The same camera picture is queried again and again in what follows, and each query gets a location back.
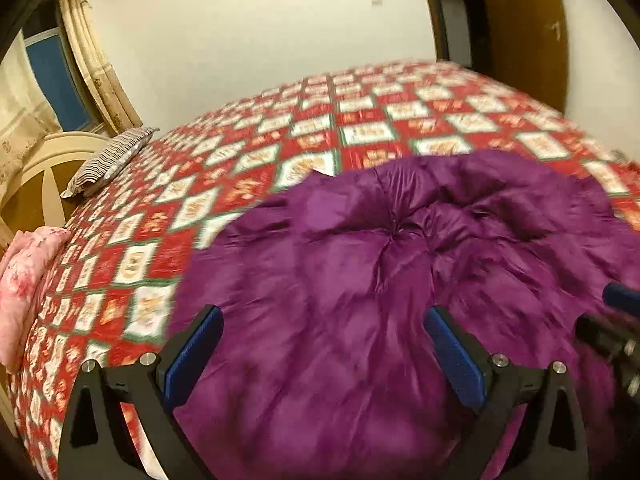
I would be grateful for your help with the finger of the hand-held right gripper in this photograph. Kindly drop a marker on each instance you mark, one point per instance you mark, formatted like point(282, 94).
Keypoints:
point(622, 297)
point(605, 335)

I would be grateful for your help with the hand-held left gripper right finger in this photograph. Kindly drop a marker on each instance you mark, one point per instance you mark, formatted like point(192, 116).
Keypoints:
point(455, 355)

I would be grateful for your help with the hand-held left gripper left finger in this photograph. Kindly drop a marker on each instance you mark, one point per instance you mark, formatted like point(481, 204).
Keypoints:
point(195, 355)

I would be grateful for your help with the purple puffer jacket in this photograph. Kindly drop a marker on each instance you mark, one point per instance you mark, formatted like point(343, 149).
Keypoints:
point(350, 270)

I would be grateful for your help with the pink floral folded blanket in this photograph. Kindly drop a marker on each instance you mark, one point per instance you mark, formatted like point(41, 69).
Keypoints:
point(25, 280)

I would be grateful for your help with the striped pillow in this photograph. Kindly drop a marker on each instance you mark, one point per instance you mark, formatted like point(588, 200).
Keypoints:
point(110, 160)

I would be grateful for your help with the red checkered bear bedspread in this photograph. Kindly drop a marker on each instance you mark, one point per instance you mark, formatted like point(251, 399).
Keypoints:
point(350, 125)

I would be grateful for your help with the cream and wood headboard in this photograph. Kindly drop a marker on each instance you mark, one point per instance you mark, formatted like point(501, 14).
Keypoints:
point(50, 147)

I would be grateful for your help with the brown wooden door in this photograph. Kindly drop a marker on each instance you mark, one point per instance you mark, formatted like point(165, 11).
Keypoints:
point(520, 35)

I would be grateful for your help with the narrow beige floral curtain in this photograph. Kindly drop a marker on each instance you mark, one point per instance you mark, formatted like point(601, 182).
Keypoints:
point(100, 75)

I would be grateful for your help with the window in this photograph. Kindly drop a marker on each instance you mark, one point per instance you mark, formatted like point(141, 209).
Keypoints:
point(52, 75)

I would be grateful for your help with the dark wooden door frame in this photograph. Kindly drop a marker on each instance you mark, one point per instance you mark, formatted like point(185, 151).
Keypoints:
point(440, 10)

